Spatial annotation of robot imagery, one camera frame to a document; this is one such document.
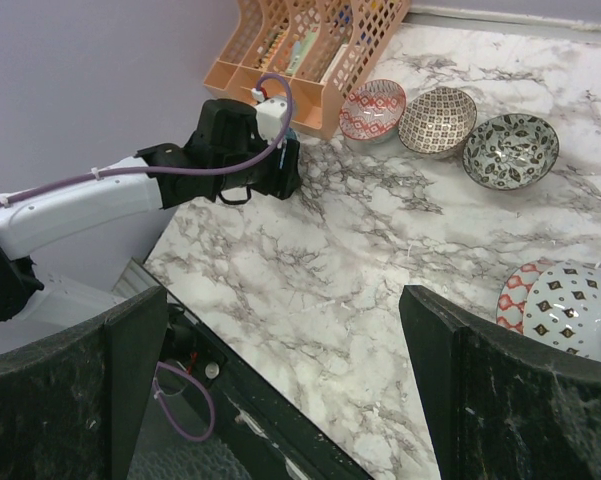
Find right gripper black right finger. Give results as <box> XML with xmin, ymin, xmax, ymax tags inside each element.
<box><xmin>399</xmin><ymin>285</ymin><xmax>601</xmax><ymax>479</ymax></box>

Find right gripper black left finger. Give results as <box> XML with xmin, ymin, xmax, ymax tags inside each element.
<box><xmin>0</xmin><ymin>287</ymin><xmax>168</xmax><ymax>479</ymax></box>

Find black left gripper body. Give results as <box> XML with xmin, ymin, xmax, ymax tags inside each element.
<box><xmin>182</xmin><ymin>99</ymin><xmax>301</xmax><ymax>201</ymax></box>

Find red quatrefoil pattern bowl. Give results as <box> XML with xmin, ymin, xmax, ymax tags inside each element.
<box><xmin>496</xmin><ymin>259</ymin><xmax>554</xmax><ymax>334</ymax></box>

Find red diamond pattern bowl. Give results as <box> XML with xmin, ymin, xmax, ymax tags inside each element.
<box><xmin>523</xmin><ymin>260</ymin><xmax>601</xmax><ymax>362</ymax></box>

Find red zigzag pattern bowl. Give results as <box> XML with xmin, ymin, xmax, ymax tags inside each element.
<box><xmin>339</xmin><ymin>79</ymin><xmax>407</xmax><ymax>144</ymax></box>

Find brown flower pattern bowl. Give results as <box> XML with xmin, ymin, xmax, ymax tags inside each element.
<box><xmin>398</xmin><ymin>87</ymin><xmax>477</xmax><ymax>159</ymax></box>

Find green leaf pattern bowl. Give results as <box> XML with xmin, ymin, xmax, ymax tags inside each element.
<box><xmin>462</xmin><ymin>113</ymin><xmax>560</xmax><ymax>191</ymax></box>

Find blue triangle pattern bowl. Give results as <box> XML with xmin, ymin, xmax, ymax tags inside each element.
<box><xmin>285</xmin><ymin>128</ymin><xmax>298</xmax><ymax>141</ymax></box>

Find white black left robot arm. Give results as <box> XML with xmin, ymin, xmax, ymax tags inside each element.
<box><xmin>0</xmin><ymin>96</ymin><xmax>301</xmax><ymax>323</ymax></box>

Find items in organizer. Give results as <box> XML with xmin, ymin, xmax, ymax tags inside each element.
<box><xmin>248</xmin><ymin>1</ymin><xmax>353</xmax><ymax>84</ymax></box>

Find peach plastic desk organizer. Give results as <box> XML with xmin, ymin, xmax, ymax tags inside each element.
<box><xmin>204</xmin><ymin>0</ymin><xmax>412</xmax><ymax>140</ymax></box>

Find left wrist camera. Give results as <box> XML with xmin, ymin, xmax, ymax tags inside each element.
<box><xmin>251</xmin><ymin>88</ymin><xmax>296</xmax><ymax>144</ymax></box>

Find aluminium extrusion rail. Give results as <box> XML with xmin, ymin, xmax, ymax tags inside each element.
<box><xmin>111</xmin><ymin>259</ymin><xmax>155</xmax><ymax>299</ymax></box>

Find black mounting base rail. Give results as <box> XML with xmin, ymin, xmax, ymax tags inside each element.
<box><xmin>161</xmin><ymin>294</ymin><xmax>370</xmax><ymax>479</ymax></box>

